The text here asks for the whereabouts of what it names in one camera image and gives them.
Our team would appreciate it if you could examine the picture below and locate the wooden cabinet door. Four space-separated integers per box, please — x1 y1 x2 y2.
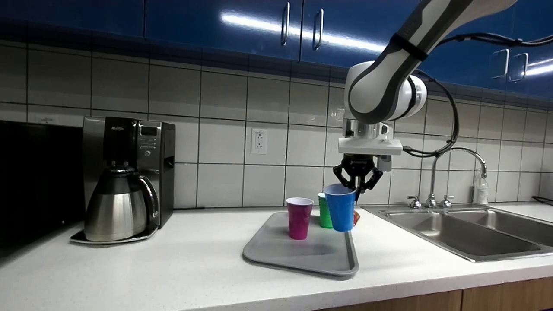
461 277 553 311
319 290 463 311

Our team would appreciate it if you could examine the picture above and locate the pink plastic cup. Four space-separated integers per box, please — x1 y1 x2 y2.
286 197 315 241

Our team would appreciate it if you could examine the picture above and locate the silver cabinet door handle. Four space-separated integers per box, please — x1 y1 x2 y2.
280 2 291 46
508 53 529 83
312 8 324 51
490 48 510 79

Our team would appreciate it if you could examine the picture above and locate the grey plastic tray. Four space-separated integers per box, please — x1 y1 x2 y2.
242 210 360 277

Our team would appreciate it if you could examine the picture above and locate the blue plastic cup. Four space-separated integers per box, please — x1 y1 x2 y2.
324 183 357 233

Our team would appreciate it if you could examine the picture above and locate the steel coffee carafe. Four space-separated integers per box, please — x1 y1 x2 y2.
84 166 160 242

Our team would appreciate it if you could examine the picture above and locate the clear soap bottle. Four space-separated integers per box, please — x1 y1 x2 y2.
473 172 490 206

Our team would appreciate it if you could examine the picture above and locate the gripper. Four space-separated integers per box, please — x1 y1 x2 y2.
332 154 384 202

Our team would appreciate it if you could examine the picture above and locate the blue cabinet door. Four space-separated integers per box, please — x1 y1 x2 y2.
144 0 303 62
418 24 511 87
0 0 146 39
300 0 423 69

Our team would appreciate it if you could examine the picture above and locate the green plastic cup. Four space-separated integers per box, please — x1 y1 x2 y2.
318 192 334 229

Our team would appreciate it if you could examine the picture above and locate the steel black coffee maker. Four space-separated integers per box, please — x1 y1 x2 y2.
70 116 176 245

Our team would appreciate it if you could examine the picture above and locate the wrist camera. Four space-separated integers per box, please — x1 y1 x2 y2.
338 136 404 173

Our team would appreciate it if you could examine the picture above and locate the black microwave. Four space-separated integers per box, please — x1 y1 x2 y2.
0 120 86 260

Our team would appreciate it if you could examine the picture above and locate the steel double sink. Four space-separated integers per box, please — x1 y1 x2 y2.
362 204 553 263

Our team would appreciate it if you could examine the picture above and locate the blue wall cabinet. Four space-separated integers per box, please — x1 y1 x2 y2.
0 0 553 101

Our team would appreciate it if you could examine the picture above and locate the chrome tap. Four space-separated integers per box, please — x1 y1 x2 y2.
406 147 488 210

